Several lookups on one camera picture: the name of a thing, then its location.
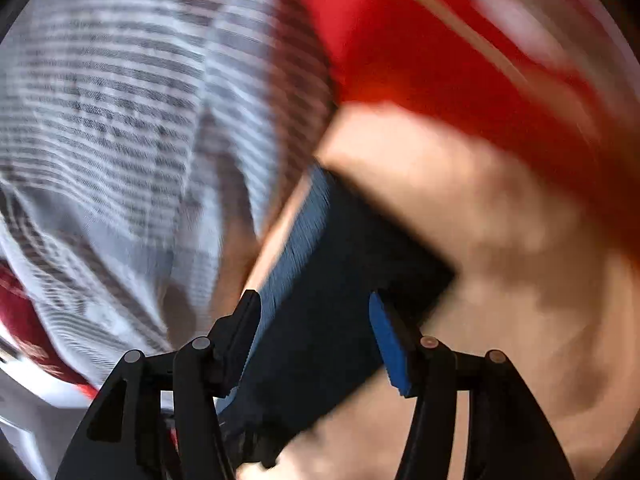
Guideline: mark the red cloth at left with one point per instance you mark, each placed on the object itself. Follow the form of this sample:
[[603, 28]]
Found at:
[[20, 318]]

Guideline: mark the grey striped duvet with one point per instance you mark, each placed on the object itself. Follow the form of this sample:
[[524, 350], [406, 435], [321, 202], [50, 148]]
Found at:
[[146, 148]]

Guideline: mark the peach bed sheet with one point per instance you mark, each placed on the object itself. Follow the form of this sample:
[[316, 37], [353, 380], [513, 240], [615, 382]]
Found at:
[[538, 274]]

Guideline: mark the red embroidered pillow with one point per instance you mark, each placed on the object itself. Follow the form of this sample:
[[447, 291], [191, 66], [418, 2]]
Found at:
[[553, 82]]

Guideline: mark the black pants with patterned stripe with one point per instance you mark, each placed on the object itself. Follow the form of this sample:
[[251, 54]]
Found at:
[[314, 345]]

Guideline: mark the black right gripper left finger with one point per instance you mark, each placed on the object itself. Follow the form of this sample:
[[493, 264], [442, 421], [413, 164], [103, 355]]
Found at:
[[155, 416]]

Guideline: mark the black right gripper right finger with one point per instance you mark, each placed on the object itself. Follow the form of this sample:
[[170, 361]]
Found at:
[[508, 436]]

